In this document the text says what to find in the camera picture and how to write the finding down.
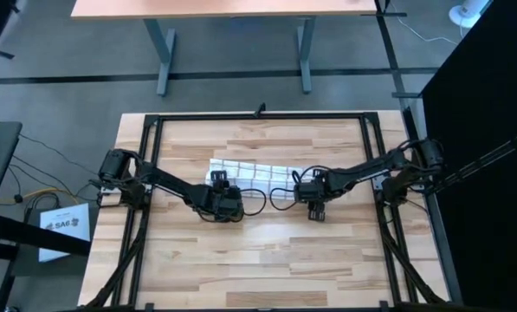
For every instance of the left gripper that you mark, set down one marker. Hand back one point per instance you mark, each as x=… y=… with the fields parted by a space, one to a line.
x=223 y=203

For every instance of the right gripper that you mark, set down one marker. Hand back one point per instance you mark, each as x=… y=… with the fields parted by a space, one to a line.
x=310 y=193

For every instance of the white red-checked towel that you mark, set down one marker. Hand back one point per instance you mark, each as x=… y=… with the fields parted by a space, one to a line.
x=258 y=171

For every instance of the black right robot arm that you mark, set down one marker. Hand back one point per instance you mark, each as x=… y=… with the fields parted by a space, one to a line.
x=362 y=171

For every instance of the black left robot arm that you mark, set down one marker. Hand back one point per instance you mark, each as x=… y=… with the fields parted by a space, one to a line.
x=171 y=182

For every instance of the grey desk leg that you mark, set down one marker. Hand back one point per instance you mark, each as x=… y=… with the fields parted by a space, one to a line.
x=305 y=56
x=165 y=56

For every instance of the white paper sign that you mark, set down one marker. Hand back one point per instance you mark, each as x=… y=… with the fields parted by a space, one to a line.
x=67 y=216

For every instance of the wooden desk top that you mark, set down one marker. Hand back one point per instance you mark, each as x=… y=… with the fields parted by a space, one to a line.
x=223 y=8

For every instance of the black partition stand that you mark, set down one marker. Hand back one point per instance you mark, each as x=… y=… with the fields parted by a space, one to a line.
x=390 y=52

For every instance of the black metal beam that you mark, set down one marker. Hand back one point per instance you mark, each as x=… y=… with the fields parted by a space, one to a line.
x=33 y=236

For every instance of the black partition panel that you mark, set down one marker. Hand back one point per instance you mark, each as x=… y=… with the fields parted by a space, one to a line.
x=492 y=108

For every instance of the white fan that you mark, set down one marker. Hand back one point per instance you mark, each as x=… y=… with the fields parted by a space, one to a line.
x=468 y=13

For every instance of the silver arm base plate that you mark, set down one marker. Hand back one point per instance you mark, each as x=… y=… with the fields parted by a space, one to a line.
x=381 y=180

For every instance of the small black frame mount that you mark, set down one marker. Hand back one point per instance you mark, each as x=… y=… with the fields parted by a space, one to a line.
x=260 y=110

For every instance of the black aluminium table frame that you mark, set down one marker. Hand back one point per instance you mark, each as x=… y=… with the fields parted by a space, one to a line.
x=305 y=116

